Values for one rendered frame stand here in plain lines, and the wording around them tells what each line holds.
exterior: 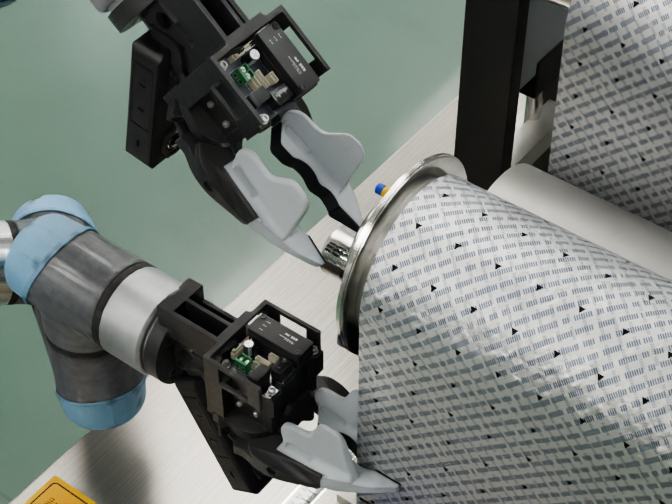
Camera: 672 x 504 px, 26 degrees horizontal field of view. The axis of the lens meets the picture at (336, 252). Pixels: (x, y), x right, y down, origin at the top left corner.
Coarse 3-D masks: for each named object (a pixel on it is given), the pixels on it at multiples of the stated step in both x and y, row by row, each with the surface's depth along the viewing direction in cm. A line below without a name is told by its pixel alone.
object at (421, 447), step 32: (384, 384) 96; (384, 416) 99; (416, 416) 96; (448, 416) 94; (384, 448) 101; (416, 448) 98; (448, 448) 96; (480, 448) 94; (416, 480) 101; (448, 480) 98; (480, 480) 96; (512, 480) 94; (544, 480) 91
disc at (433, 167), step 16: (432, 160) 94; (448, 160) 96; (416, 176) 93; (432, 176) 95; (464, 176) 99; (400, 192) 92; (384, 208) 91; (368, 224) 91; (384, 224) 92; (368, 240) 91; (352, 256) 91; (368, 256) 92; (352, 272) 91; (352, 288) 92; (352, 304) 93; (336, 320) 93; (352, 320) 95; (352, 336) 96; (352, 352) 97
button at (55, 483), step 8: (56, 480) 124; (40, 488) 124; (48, 488) 124; (56, 488) 124; (64, 488) 124; (72, 488) 124; (32, 496) 123; (40, 496) 123; (48, 496) 123; (56, 496) 123; (64, 496) 123; (72, 496) 123; (80, 496) 123
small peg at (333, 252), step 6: (330, 246) 99; (336, 246) 99; (342, 246) 99; (324, 252) 99; (330, 252) 98; (336, 252) 98; (342, 252) 98; (348, 252) 98; (324, 258) 99; (330, 258) 99; (336, 258) 98; (342, 258) 98; (336, 264) 98; (342, 264) 98
